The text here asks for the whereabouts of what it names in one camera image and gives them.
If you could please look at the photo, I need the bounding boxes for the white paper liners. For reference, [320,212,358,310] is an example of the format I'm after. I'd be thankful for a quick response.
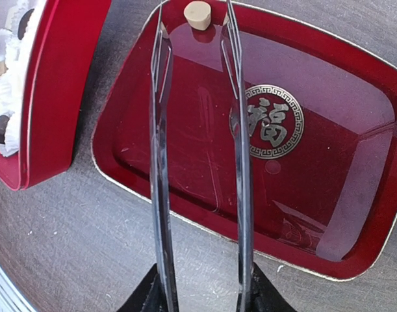
[0,1,47,157]

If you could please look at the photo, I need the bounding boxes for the dark red lacquer tray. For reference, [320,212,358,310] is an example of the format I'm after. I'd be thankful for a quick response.
[92,3,397,281]

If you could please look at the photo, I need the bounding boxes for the dark brown chocolate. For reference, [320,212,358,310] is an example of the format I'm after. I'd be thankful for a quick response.
[17,8,34,40]

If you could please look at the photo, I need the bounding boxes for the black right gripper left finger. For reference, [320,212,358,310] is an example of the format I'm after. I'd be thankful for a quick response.
[117,264,168,312]

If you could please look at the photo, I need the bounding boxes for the red tin box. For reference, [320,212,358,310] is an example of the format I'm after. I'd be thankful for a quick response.
[0,0,111,190]

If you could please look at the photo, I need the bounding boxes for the metal serving tongs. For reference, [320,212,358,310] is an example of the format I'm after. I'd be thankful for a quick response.
[149,1,254,311]

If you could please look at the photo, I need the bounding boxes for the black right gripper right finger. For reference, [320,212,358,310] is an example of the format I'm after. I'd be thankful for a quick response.
[250,263,296,312]

